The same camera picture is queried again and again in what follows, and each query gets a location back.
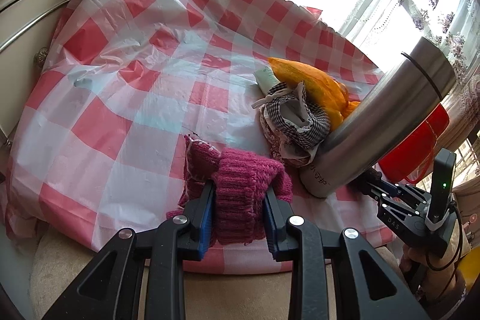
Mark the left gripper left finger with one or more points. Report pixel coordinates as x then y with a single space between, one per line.
109 286

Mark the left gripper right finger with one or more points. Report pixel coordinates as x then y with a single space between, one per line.
334 270

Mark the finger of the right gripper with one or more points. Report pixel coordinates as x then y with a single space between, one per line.
407 193
372 184

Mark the red floral white cloth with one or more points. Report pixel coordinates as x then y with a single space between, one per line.
283 148

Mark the magenta knitted sock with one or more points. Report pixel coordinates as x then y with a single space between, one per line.
242 179

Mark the black white checkered pouch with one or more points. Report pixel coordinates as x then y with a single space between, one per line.
292 114

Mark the person right hand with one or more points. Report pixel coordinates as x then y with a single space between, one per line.
442 288

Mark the red plastic jug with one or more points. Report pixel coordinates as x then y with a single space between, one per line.
410 159

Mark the orange yellow plush toy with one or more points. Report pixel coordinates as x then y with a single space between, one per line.
322 89

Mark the beige patterned curtain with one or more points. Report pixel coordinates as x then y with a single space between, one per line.
462 136

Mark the stainless steel thermos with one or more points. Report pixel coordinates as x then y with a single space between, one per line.
393 109

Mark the beige upholstered stool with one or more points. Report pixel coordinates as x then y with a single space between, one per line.
58 260

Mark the red white checkered tablecloth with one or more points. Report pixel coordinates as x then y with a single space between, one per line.
100 144

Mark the cream ornate cabinet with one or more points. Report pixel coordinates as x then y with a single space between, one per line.
27 26

